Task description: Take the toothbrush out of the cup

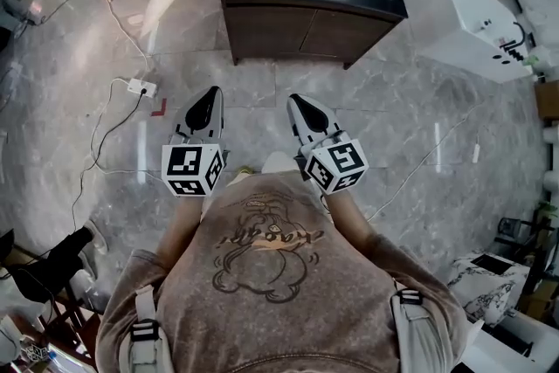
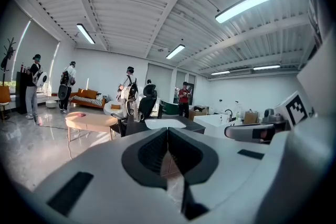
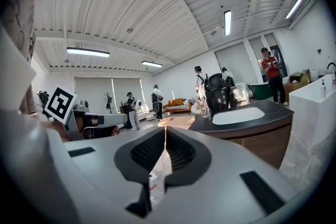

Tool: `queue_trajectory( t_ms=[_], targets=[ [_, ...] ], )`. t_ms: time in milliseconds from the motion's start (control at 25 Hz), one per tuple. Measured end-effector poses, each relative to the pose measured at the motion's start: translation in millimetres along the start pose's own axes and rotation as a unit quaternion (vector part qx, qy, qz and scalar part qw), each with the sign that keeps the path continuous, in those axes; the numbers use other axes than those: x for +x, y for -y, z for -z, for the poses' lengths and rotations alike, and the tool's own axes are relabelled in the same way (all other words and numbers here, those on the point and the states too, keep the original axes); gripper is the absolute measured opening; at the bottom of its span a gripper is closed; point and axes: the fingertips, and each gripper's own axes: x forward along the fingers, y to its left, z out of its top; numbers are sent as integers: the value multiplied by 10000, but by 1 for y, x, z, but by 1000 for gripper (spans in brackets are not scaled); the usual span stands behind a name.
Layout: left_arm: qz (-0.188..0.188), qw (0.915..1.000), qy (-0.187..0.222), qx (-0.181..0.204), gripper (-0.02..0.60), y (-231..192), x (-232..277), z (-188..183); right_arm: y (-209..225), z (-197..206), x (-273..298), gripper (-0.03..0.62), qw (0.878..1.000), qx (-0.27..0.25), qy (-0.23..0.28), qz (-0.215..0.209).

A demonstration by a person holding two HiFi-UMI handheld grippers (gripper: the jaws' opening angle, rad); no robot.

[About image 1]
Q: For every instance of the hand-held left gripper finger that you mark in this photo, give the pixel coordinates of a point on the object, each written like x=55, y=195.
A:
x=219, y=120
x=180, y=122

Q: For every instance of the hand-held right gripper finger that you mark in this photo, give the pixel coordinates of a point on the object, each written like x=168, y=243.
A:
x=331, y=124
x=299, y=126

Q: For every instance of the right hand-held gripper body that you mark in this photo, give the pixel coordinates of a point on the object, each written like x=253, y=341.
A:
x=340, y=163

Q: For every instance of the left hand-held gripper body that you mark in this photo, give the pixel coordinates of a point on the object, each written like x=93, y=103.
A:
x=188, y=163

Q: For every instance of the person's left forearm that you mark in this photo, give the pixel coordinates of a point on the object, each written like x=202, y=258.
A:
x=185, y=218

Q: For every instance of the person's right forearm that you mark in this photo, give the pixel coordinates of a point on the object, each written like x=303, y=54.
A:
x=349, y=214

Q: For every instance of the person's light trouser leg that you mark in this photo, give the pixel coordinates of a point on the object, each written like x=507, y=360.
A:
x=279, y=162

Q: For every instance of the yellow-green shoe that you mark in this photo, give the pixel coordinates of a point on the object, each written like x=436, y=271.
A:
x=243, y=171

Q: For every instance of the brown printed t-shirt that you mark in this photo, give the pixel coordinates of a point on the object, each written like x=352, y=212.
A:
x=271, y=275

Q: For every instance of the slim white power strip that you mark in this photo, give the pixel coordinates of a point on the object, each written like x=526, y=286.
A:
x=476, y=149

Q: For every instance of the white cabinet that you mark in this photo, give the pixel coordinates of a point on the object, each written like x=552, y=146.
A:
x=458, y=22

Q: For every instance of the marble pattern block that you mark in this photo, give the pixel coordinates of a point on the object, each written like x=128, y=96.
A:
x=489, y=288

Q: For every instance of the black metal rack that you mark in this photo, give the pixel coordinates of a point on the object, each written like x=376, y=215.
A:
x=528, y=244

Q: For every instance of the small brown cardboard box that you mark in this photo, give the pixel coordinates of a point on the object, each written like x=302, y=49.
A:
x=548, y=100

